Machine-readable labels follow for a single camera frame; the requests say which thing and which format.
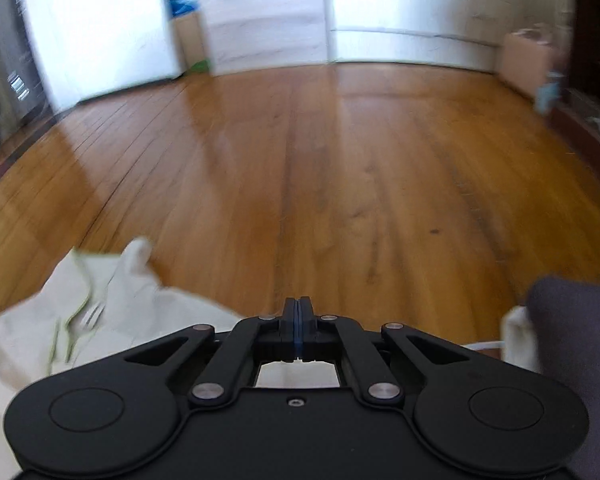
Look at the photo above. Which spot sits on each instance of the dark wooden shelf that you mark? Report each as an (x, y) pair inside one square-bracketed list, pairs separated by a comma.
[(592, 35)]

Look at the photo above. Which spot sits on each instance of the white folded cloth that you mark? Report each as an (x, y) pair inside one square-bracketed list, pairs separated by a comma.
[(517, 340)]

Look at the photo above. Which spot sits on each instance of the dark plastic-wrapped cabinet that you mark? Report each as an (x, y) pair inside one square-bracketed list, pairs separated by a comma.
[(5, 60)]

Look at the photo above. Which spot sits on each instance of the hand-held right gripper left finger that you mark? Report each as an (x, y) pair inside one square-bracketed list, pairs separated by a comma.
[(290, 330)]

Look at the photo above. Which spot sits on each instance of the cardboard box with green base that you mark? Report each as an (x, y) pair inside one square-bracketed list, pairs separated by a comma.
[(190, 40)]

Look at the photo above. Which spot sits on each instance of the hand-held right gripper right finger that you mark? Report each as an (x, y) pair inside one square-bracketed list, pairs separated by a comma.
[(305, 330)]

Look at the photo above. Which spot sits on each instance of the blue and white item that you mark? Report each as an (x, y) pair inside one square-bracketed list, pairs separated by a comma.
[(182, 5)]

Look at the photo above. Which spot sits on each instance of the dark grey folded garment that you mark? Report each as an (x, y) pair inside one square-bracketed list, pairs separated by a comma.
[(570, 320)]

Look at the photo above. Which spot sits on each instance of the light blue item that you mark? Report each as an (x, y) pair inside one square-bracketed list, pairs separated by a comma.
[(549, 92)]

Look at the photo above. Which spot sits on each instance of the white door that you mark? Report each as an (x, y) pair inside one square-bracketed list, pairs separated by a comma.
[(105, 25)]

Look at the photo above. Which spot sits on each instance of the cream garment with monster patch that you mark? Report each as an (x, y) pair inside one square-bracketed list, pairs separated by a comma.
[(30, 340)]

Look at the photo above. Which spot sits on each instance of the tan cardboard box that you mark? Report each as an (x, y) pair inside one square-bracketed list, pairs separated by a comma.
[(522, 60)]

